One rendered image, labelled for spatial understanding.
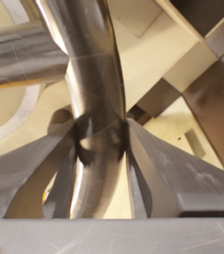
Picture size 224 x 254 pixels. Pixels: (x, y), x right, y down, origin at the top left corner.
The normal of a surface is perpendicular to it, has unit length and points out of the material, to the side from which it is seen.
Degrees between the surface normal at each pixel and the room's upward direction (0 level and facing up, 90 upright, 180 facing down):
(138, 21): 90
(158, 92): 90
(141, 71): 90
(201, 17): 90
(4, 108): 120
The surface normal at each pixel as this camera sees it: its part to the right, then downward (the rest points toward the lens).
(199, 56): 0.02, 0.58
